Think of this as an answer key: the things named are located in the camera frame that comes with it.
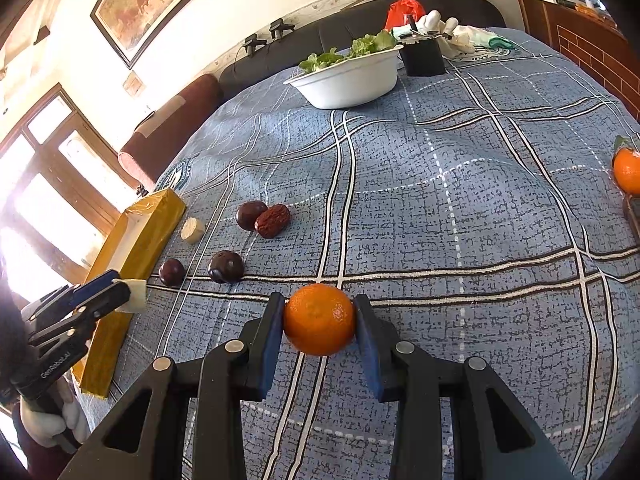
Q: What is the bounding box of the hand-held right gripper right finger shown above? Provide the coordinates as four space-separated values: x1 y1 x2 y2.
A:
352 293 576 480

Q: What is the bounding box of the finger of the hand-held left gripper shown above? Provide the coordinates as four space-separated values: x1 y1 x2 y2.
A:
27 280 132 347
21 270 122 323

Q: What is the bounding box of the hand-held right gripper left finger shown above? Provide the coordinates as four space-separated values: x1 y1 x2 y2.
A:
57 292 286 480

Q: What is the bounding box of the white fruit chunk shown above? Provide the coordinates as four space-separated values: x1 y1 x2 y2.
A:
117 278 148 315

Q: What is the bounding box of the large orange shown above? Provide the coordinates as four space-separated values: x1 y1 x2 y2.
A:
283 283 357 357

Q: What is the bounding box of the person's left hand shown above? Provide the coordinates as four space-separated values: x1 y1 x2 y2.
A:
20 377 92 450

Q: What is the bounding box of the yellow box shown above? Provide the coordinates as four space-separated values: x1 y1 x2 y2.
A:
71 189 187 401

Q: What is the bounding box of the small dark purple plum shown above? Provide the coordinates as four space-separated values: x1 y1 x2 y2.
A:
158 258 187 287

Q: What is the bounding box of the banana slice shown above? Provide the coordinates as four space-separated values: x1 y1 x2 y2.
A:
180 217 206 244

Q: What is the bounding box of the red date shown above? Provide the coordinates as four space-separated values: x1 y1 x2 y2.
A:
254 204 292 239

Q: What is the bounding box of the brown sofa cushion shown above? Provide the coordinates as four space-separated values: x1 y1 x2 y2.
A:
118 73 224 194

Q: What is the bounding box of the white bowl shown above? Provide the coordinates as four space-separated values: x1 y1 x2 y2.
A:
283 44 405 110

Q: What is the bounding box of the black handheld device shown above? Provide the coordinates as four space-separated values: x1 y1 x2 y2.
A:
269 18 297 42
241 33 268 59

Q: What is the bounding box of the framed painting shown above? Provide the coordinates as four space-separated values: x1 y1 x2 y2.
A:
90 0 243 70

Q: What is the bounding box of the black smartphone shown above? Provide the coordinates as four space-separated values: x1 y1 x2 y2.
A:
622 195 640 252

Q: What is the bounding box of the black box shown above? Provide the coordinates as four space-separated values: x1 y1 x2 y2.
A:
399 39 447 77

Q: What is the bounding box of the green lettuce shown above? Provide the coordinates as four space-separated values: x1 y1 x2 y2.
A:
298 30 399 74

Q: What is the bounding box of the orange with green leaf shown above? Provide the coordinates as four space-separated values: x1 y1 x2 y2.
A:
611 135 640 195

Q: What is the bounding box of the black sofa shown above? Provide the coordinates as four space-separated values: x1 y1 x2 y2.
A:
219 0 507 103

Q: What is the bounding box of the red plastic bag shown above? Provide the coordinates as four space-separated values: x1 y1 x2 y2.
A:
383 0 427 32

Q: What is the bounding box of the wooden cabinet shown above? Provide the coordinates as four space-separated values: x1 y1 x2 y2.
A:
504 0 640 123

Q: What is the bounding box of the wooden window frame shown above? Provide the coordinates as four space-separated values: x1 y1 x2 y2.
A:
0 82 136 281

